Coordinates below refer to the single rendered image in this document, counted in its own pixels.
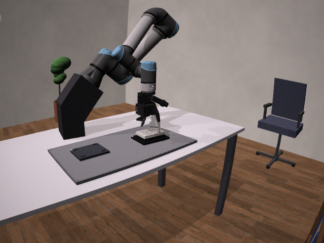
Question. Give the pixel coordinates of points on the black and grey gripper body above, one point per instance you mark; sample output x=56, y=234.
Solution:
x=145, y=107

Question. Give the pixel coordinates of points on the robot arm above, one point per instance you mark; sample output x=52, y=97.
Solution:
x=124, y=61

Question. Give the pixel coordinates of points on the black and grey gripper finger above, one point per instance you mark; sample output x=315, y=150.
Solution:
x=142, y=119
x=155, y=120

